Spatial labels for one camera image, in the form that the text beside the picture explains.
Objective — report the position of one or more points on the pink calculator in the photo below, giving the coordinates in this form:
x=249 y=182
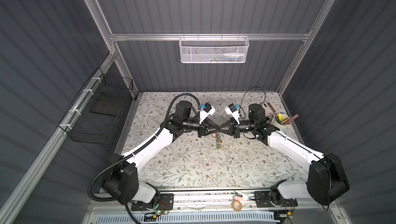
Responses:
x=269 y=108

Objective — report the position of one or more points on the floral table mat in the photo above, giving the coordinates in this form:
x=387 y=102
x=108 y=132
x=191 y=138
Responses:
x=197 y=162

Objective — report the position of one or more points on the black wire basket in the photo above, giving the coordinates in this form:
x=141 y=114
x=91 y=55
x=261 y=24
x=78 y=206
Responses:
x=98 y=113

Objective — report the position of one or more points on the white cable duct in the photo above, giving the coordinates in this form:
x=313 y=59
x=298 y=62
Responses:
x=226 y=217

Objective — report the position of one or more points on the white wire mesh basket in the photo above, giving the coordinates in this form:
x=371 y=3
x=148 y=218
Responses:
x=213 y=50

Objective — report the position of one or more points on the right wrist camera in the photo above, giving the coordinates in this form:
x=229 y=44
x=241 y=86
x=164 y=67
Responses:
x=233 y=110

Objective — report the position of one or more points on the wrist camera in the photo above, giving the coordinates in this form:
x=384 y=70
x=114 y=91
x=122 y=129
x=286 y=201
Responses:
x=233 y=110
x=206 y=110

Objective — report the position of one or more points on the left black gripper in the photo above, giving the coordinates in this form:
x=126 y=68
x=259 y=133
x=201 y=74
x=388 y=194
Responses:
x=203 y=128

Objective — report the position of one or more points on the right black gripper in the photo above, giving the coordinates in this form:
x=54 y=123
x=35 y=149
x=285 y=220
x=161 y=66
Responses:
x=235 y=134

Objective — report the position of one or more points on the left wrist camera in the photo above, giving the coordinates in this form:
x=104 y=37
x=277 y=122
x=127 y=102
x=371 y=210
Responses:
x=206 y=110

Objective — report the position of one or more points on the pink pen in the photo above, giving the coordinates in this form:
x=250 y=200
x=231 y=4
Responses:
x=291 y=119

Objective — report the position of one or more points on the tape roll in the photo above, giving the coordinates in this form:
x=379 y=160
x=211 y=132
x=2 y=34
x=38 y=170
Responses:
x=237 y=205

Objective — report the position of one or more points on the white pen cup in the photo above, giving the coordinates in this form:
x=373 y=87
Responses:
x=282 y=127

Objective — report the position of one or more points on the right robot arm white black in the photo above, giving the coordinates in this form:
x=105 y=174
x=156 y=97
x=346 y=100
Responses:
x=326 y=179

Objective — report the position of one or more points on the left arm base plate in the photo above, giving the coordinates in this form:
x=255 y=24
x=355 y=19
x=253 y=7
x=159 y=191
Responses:
x=160 y=202

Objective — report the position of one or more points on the keyring bunch with grey strap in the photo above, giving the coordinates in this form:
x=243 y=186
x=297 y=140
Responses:
x=218 y=140

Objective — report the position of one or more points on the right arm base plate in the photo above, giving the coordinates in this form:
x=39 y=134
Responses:
x=263 y=200

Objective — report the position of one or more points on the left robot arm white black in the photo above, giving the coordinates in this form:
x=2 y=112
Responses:
x=121 y=180

